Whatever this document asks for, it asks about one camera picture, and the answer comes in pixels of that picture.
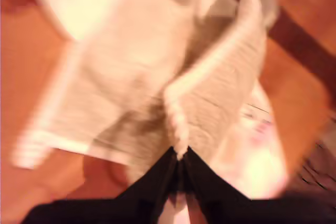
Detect cream terry tea towel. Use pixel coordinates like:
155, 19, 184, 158
10, 0, 291, 201

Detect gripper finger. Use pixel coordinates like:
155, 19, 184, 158
117, 146, 179, 224
182, 147, 253, 224

